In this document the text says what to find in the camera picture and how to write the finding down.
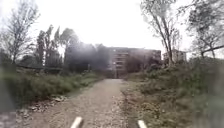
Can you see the gravel dirt path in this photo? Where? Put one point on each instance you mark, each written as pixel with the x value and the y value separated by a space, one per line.
pixel 100 100

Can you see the row of trees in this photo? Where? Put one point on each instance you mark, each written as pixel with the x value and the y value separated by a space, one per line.
pixel 50 46
pixel 186 26

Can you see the robot's own part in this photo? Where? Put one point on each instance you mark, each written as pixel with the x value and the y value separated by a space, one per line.
pixel 142 124
pixel 76 122

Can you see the overgrown grass bank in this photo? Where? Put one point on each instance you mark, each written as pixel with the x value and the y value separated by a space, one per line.
pixel 176 90

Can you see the large apartment building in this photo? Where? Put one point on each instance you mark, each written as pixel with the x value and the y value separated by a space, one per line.
pixel 130 58

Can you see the grass verge with weeds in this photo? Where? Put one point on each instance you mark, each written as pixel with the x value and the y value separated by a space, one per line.
pixel 40 86

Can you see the pale building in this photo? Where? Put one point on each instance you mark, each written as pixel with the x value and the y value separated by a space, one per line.
pixel 176 55

